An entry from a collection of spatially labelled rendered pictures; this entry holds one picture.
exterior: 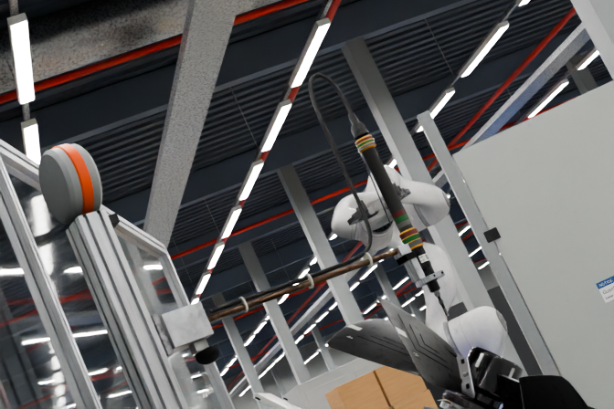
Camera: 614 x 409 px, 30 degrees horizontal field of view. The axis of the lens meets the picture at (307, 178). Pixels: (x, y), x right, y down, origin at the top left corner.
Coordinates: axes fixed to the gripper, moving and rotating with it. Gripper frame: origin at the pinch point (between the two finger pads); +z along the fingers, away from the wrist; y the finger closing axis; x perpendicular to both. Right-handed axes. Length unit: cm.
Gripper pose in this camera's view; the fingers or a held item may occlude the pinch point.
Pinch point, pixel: (380, 198)
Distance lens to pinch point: 264.9
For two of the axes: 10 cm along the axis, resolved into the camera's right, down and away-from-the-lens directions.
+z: -0.3, -3.1, -9.5
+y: -8.8, 4.6, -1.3
